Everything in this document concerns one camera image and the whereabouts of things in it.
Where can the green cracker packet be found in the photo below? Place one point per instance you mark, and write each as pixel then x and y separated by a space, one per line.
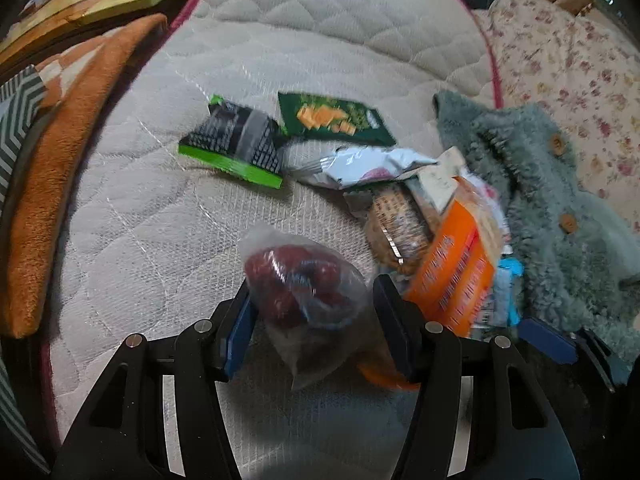
pixel 312 117

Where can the white tray striped rim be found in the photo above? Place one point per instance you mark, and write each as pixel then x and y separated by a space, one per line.
pixel 21 97

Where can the floral sofa cover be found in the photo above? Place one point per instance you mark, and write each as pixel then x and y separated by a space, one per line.
pixel 586 78

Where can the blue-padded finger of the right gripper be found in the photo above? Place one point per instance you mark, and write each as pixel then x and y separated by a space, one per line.
pixel 547 340

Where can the white quilted sofa cushion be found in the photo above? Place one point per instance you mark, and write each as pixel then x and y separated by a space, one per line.
pixel 205 305

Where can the light blue snack packet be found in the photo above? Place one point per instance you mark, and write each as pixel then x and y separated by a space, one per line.
pixel 499 309

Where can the orange snack packet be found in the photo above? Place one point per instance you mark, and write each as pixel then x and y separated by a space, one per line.
pixel 456 275

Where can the grey-green fleece jacket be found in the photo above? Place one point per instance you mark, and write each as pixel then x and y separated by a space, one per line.
pixel 581 260

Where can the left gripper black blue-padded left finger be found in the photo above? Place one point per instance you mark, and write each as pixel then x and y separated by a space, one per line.
pixel 118 432

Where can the clear bag red dates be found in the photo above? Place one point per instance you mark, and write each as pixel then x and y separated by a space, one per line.
pixel 316 306

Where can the black green snack packet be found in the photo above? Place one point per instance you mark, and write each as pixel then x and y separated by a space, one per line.
pixel 238 140

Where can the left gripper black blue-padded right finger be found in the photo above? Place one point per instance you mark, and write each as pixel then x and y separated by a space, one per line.
pixel 514 431

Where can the silver white snack packet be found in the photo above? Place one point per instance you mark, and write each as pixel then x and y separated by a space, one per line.
pixel 351 167

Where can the brown grain cookie packet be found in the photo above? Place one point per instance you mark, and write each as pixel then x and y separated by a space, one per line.
pixel 399 226

